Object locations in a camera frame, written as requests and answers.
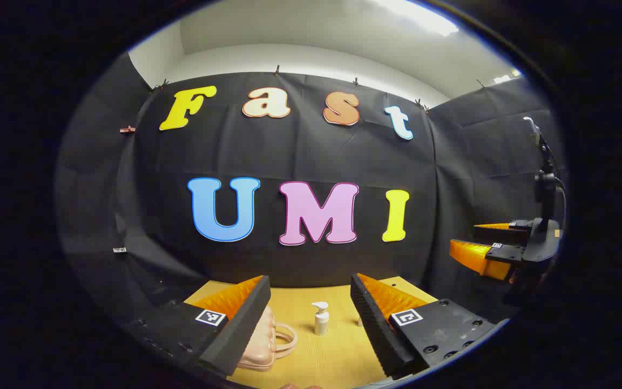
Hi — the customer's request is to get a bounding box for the black backdrop cloth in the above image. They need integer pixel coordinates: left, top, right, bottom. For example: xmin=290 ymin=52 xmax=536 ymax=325
xmin=55 ymin=51 xmax=568 ymax=325

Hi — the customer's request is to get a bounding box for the white pump bottle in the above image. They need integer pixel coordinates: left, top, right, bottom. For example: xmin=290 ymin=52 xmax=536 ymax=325
xmin=312 ymin=301 xmax=330 ymax=337

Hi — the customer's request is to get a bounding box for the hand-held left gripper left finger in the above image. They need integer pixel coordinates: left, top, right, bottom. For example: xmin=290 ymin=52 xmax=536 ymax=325
xmin=122 ymin=274 xmax=272 ymax=377

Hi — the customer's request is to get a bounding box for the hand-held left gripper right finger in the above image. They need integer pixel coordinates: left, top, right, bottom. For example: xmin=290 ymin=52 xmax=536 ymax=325
xmin=350 ymin=273 xmax=498 ymax=380

